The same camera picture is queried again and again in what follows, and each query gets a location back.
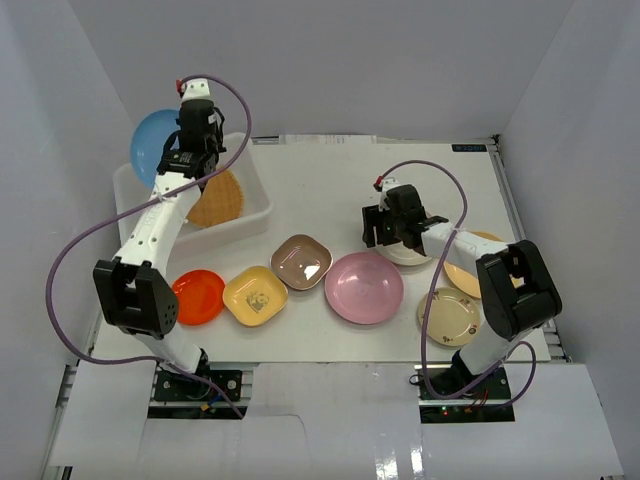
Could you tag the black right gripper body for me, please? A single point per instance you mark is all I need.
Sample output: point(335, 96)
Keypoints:
point(388, 227)

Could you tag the cream white round plate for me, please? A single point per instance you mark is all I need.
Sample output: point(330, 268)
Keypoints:
point(398, 253)

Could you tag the woven bamboo fan tray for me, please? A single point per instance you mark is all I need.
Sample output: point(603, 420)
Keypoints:
point(222, 200)

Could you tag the blue round plate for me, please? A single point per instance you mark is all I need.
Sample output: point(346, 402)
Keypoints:
point(147, 143)

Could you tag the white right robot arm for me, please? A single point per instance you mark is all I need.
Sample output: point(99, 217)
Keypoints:
point(517, 292)

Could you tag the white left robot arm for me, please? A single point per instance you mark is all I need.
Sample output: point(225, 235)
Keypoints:
point(133, 292)

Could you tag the white plastic bin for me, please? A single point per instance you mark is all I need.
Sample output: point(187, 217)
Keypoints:
point(129, 192)

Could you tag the pink round plate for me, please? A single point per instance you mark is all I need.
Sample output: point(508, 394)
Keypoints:
point(364, 288)

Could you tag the yellow round plate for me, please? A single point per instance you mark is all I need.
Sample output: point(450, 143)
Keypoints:
point(465, 281)

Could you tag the brown square plate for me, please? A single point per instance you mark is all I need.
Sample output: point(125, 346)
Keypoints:
point(301, 262)

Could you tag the beige floral round plate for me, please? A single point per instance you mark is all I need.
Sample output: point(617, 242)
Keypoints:
point(454, 318)

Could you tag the paper sheet at back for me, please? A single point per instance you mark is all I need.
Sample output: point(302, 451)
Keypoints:
point(329, 139)

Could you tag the yellow square panda plate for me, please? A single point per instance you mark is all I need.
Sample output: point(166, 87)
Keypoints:
point(255, 296)

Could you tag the orange round plate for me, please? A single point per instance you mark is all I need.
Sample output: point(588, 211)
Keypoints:
point(199, 293)

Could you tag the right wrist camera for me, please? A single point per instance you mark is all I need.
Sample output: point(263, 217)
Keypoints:
point(382, 186)

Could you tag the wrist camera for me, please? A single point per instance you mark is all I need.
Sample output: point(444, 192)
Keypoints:
point(382, 186)
point(194, 89)

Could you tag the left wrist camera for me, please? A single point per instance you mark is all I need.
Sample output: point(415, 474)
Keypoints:
point(194, 89)

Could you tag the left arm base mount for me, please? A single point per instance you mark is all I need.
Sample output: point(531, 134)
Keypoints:
point(175, 397)

